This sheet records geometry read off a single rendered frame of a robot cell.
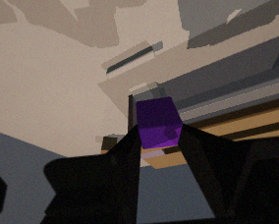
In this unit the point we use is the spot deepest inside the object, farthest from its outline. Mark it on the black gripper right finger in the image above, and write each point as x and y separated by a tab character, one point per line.
221	167

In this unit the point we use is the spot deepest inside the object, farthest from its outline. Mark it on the small purple block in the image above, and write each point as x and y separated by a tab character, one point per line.
159	123

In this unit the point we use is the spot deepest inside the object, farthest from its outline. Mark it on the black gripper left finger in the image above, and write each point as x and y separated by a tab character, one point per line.
118	167

